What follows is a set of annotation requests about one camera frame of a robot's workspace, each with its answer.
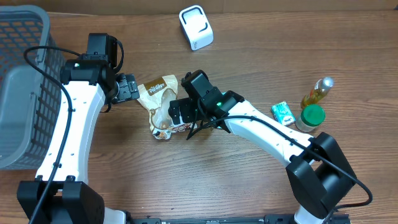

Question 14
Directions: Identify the brown PaniTree snack pouch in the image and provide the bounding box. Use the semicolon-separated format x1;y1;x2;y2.
138;75;192;140

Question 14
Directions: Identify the teal Kleenex tissue pack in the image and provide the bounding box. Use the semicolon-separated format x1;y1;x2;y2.
271;101;295;126

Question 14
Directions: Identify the green lid jar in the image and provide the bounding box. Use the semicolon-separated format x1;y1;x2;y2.
295;105;326;133

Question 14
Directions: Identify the yellow oil bottle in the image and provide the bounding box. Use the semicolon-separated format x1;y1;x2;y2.
300;77;334;109

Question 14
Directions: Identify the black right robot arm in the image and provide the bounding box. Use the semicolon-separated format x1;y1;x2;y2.
169;70;356;223

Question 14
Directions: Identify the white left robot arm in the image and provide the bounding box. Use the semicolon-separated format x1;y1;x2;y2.
17;56;139;223

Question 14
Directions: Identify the white barcode scanner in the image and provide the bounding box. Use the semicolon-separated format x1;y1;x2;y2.
178;5;214;51

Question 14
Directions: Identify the grey plastic basket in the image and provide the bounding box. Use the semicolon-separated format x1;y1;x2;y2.
1;5;65;170

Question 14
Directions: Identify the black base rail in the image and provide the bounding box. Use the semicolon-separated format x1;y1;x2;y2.
124;212;352;224

